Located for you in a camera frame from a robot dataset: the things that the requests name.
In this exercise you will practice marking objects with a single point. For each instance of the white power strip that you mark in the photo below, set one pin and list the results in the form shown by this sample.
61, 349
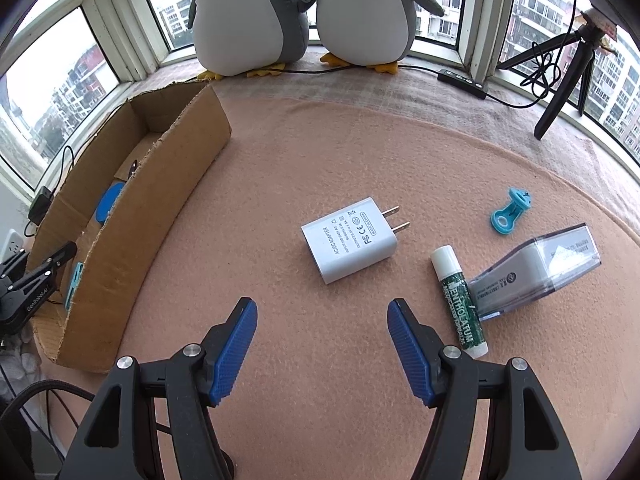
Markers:
12, 245

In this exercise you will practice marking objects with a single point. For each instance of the white plug adapter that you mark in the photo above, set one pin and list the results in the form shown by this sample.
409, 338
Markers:
345, 240

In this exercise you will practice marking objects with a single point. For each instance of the large grey penguin plush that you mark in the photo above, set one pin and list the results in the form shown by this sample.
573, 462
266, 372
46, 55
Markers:
240, 20

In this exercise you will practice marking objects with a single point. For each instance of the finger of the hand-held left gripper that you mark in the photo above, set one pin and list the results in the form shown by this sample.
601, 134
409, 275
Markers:
55, 257
12, 265

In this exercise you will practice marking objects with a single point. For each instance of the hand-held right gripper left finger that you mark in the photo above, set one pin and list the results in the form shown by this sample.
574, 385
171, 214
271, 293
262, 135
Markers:
235, 350

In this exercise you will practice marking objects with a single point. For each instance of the white window frame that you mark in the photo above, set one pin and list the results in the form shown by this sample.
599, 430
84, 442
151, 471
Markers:
125, 25

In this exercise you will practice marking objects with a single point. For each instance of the cardboard box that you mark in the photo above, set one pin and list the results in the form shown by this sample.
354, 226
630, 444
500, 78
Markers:
165, 185

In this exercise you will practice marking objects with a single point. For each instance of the black tripod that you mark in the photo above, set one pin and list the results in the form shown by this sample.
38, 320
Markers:
565, 90

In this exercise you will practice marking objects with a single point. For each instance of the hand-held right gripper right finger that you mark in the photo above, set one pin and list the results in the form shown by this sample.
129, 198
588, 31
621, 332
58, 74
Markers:
410, 350

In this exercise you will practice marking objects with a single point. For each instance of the small grey penguin plush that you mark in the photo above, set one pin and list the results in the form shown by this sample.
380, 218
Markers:
365, 10

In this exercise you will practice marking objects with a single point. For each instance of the small black clip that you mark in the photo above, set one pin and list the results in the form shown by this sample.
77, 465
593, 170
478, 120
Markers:
133, 169

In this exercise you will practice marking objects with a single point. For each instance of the blue round plastic case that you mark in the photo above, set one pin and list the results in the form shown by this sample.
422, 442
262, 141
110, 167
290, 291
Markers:
107, 202

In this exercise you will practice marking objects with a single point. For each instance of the translucent grey-blue plastic gadget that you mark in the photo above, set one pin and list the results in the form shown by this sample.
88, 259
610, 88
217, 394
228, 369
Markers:
525, 270

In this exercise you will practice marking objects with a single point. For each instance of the black power adapter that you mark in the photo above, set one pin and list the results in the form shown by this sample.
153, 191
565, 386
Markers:
39, 207

